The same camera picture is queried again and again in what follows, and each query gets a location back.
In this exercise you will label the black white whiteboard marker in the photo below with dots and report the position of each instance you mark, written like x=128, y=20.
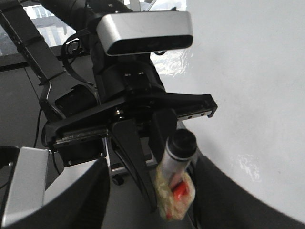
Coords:
x=173, y=185

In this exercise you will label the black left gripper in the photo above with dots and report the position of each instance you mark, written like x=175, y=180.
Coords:
x=127, y=104

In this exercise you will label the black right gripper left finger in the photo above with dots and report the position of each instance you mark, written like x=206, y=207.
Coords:
x=77, y=198

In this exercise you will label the white whiteboard with metal frame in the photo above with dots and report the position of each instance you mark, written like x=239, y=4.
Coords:
x=250, y=56

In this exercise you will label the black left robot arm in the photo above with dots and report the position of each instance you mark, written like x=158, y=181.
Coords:
x=84, y=16

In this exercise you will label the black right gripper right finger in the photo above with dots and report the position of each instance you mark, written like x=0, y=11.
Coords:
x=220, y=203

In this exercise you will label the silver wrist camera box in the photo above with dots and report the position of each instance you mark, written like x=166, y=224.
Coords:
x=145, y=32

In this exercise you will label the black metal frame strut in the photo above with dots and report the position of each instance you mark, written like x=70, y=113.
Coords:
x=29, y=42

